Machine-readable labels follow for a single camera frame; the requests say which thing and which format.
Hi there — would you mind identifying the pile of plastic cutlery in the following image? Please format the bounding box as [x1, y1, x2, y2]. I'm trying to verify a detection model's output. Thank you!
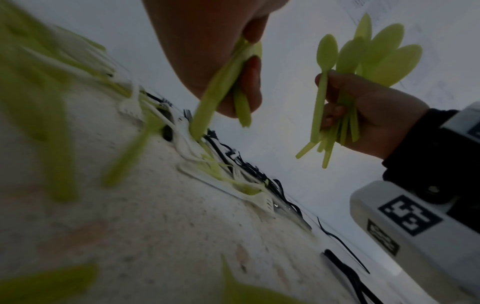
[0, 0, 312, 304]

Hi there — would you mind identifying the stack of green spoons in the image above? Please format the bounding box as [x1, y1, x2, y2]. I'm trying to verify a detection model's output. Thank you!
[295, 13, 424, 169]

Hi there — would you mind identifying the green plastic spoon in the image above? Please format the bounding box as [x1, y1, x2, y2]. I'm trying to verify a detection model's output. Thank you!
[188, 37, 264, 140]
[232, 86, 253, 128]

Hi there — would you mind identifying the person's left hand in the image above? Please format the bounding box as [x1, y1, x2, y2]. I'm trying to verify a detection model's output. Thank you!
[141, 0, 292, 119]

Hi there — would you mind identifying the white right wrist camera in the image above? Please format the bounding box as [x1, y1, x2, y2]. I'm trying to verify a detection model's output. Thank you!
[349, 179, 480, 304]

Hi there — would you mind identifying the person's right hand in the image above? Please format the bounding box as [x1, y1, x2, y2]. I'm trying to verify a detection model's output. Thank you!
[314, 69, 431, 160]

